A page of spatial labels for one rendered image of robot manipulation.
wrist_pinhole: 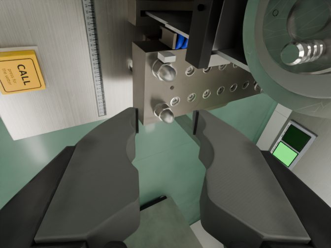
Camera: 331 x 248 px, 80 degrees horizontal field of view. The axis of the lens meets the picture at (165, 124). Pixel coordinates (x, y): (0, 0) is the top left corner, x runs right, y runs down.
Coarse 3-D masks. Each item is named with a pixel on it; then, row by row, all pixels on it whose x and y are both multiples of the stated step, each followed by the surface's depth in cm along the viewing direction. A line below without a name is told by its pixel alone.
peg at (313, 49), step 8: (304, 40) 12; (312, 40) 13; (320, 40) 13; (288, 48) 12; (296, 48) 12; (304, 48) 12; (312, 48) 12; (320, 48) 13; (288, 56) 12; (296, 56) 12; (304, 56) 12; (312, 56) 13; (320, 56) 13; (288, 64) 13
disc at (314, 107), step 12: (252, 0) 18; (252, 12) 19; (252, 24) 19; (252, 36) 19; (252, 48) 20; (252, 60) 20; (252, 72) 20; (264, 72) 19; (264, 84) 20; (276, 84) 18; (276, 96) 19; (288, 96) 18; (300, 96) 17; (288, 108) 18; (300, 108) 17; (312, 108) 16; (324, 108) 16
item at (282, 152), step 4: (280, 144) 55; (276, 148) 57; (280, 148) 56; (284, 148) 55; (288, 148) 54; (276, 152) 57; (280, 152) 56; (284, 152) 55; (288, 152) 54; (292, 152) 53; (276, 156) 57; (280, 156) 56; (284, 156) 55; (288, 156) 54; (292, 156) 53; (284, 160) 56; (288, 160) 54; (292, 160) 53; (288, 164) 55
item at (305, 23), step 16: (272, 0) 15; (288, 0) 14; (304, 0) 14; (320, 0) 13; (272, 16) 15; (288, 16) 14; (304, 16) 14; (320, 16) 13; (272, 32) 16; (288, 32) 15; (304, 32) 14; (320, 32) 13; (272, 48) 16; (304, 64) 14; (320, 64) 13
